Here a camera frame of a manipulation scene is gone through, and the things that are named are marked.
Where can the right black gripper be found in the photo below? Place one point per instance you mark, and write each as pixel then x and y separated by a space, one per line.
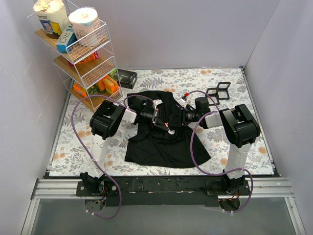
pixel 182 116

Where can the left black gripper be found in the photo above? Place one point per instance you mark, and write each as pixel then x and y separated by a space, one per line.
pixel 156 117

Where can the black t-shirt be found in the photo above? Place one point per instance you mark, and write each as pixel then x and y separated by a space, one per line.
pixel 154 147

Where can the black display case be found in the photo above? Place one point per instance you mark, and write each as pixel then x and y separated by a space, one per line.
pixel 214 97
pixel 222 90

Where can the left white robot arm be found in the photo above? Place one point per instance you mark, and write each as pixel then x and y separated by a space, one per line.
pixel 104 124

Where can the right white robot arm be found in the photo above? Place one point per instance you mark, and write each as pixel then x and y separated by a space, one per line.
pixel 241 130

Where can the black box on table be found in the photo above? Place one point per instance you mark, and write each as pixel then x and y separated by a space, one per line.
pixel 127 78

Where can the yellow orange box bottom shelf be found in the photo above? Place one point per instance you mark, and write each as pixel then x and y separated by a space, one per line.
pixel 107 84

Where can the green box bottom shelf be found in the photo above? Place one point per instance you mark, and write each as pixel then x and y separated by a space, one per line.
pixel 92 90

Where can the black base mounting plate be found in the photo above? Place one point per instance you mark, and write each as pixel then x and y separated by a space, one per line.
pixel 161 190

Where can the orange box bottom left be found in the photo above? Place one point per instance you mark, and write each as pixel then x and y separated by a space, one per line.
pixel 80 90

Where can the orange snack box middle shelf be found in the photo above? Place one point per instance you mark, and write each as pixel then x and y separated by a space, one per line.
pixel 89 58

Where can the wrapped toilet paper roll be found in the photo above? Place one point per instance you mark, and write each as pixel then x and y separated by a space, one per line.
pixel 84 22

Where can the blue and white box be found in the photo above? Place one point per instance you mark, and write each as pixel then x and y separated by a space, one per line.
pixel 67 38

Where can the paper-wrapped jar with label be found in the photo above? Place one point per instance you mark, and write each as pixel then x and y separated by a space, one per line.
pixel 52 16

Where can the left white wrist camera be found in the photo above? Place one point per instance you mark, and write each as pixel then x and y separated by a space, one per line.
pixel 156 102

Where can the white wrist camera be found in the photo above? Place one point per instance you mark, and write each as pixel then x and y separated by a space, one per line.
pixel 156 102
pixel 185 100

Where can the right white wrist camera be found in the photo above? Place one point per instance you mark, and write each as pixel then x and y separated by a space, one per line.
pixel 185 100

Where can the white wire shelf rack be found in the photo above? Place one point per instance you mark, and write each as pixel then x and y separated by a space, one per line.
pixel 78 43

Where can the aluminium frame rail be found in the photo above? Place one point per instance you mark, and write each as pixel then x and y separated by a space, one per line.
pixel 67 188

